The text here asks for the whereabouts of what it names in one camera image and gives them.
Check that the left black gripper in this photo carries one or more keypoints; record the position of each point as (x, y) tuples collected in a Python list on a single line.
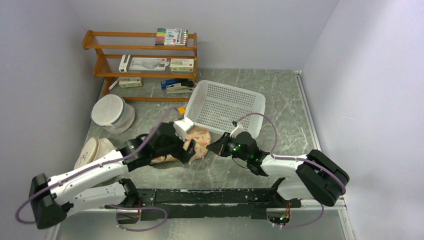
[(184, 156)]

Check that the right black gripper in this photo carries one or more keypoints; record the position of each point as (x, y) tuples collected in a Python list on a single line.
[(218, 148)]

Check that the coloured marker pen set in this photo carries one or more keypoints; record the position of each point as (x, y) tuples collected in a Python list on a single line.
[(171, 37)]

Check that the white flat packaged item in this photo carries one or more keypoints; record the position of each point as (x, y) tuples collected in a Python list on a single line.
[(148, 64)]

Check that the white perforated plastic basket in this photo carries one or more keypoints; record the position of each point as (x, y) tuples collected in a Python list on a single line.
[(214, 106)]

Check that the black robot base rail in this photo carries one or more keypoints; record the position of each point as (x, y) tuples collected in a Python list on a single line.
[(211, 203)]

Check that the white cylindrical mesh laundry bag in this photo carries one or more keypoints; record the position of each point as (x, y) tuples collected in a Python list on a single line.
[(112, 113)]

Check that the small yellow block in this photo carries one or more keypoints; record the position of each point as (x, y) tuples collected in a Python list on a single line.
[(181, 110)]

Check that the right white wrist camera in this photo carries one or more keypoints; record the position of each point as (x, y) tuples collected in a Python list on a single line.
[(238, 128)]

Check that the blue stapler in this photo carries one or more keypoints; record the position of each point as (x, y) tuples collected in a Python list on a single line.
[(182, 81)]

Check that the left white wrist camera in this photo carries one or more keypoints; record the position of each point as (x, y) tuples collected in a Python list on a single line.
[(183, 127)]

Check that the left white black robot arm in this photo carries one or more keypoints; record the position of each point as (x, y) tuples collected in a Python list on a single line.
[(53, 199)]

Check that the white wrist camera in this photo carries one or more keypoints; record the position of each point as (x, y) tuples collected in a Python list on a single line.
[(183, 127), (238, 128)]

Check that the grey black stapler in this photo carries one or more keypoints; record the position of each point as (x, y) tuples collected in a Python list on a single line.
[(179, 87)]

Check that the white red marker pen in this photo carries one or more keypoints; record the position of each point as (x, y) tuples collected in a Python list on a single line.
[(113, 85)]

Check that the white box under shelf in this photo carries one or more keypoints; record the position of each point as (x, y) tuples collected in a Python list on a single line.
[(130, 82)]

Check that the green white small box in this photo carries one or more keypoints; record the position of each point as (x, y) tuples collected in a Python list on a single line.
[(181, 65)]

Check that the wooden three-tier shelf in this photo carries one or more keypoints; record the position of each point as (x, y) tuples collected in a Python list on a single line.
[(136, 55)]

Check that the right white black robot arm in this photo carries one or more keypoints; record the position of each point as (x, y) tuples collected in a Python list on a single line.
[(309, 176)]

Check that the floral pink mesh laundry bag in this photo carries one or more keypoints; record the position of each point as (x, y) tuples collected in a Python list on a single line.
[(202, 138)]

